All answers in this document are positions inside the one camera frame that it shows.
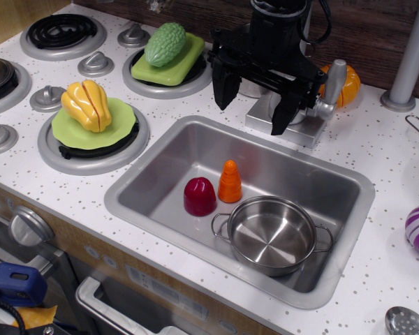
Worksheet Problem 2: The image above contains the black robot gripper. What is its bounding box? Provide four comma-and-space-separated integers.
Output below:
209, 9, 328, 135

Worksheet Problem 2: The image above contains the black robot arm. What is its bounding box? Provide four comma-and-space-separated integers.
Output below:
208, 1, 328, 135

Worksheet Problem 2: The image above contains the silver toy faucet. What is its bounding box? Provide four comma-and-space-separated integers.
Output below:
244, 59, 348, 149

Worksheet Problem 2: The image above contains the back right stove burner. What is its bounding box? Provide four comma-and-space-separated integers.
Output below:
122, 47, 212, 100

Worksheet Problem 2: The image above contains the stove burner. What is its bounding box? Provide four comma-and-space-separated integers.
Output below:
0, 61, 31, 113
122, 47, 212, 100
20, 14, 107, 61
37, 107, 150, 176

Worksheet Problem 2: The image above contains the silver toy sink basin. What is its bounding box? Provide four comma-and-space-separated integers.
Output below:
105, 116, 375, 309

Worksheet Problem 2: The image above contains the green rectangular toy tray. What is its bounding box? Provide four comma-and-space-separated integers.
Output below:
131, 33, 205, 87

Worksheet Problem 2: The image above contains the orange toy pumpkin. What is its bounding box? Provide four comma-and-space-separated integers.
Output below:
337, 65, 361, 108

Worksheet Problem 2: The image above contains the orange toy carrot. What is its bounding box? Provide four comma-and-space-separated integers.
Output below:
218, 160, 242, 203

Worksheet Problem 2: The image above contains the green toy bitter melon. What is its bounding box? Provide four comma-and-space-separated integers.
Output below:
144, 22, 186, 68

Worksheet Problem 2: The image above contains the dark red toy vegetable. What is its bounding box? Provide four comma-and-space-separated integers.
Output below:
184, 177, 217, 216

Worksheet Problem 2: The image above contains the grey stove knob back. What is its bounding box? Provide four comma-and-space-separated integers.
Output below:
117, 23, 150, 48

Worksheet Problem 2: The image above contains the small stainless steel pot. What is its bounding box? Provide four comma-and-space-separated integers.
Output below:
211, 195, 335, 277

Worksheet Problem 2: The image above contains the grey vertical pole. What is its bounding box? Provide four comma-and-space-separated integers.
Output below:
381, 9, 419, 112

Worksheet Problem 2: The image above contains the grey stove knob middle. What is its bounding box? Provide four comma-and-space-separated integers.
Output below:
78, 51, 115, 77

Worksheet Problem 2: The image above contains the front right stove burner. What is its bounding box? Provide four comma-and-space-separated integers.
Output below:
37, 107, 150, 176

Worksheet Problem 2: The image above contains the yellow toy starfruit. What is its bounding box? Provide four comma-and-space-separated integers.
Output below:
61, 80, 112, 133

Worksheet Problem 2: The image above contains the light green toy plate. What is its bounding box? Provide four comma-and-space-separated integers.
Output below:
51, 98, 137, 150

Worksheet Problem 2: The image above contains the back left stove burner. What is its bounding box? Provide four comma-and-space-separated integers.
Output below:
20, 14, 107, 61

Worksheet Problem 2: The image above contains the grey stove knob left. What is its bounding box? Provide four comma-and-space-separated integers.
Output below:
29, 85, 66, 112

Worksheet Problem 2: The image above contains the silver oven dial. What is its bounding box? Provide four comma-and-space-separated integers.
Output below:
8, 205, 54, 247

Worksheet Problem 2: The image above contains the silver slotted spoon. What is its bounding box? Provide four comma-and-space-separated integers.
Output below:
385, 306, 419, 334

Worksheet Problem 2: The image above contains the blue clamp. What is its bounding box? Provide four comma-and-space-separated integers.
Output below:
0, 262, 47, 307

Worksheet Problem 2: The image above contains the black cable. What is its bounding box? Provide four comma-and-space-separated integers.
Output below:
302, 0, 333, 45

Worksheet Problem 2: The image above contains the silver oven door handle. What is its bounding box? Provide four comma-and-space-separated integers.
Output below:
75, 276, 182, 335

